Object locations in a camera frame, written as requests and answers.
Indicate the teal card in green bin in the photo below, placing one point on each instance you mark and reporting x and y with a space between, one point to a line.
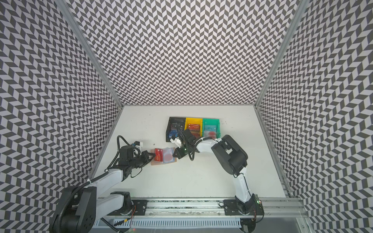
210 128

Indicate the dark card in black bin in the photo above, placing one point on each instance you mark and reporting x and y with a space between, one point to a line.
176 126

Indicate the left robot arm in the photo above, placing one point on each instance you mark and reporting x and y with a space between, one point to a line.
79 207

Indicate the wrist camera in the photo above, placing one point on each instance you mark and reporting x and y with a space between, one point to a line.
177 141
137 144

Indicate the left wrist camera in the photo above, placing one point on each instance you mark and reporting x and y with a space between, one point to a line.
137 144

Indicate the red credit card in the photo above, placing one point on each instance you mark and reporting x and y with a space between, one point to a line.
158 155

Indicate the black plastic bin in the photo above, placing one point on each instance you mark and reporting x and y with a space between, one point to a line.
173 120

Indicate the green plastic bin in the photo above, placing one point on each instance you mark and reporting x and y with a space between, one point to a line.
210 121

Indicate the yellow plastic bin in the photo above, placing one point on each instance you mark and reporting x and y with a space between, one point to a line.
190 120

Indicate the red white card green bin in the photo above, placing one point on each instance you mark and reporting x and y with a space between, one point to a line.
210 134

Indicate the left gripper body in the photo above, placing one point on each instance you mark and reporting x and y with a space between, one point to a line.
135 162

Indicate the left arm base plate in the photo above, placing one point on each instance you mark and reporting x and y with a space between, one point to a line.
138 208

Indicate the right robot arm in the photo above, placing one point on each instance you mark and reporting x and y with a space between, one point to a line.
231 157

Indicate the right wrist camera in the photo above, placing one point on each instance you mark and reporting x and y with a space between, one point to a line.
177 141

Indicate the red card in yellow bin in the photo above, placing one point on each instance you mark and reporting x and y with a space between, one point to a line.
194 127

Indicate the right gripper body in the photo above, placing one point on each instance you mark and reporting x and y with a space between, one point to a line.
187 146

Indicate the red circle white card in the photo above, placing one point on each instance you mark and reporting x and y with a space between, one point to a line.
168 155

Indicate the blue card in black bin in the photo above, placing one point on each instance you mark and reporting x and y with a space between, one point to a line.
173 133

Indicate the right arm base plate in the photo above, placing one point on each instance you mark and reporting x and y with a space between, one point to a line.
236 207

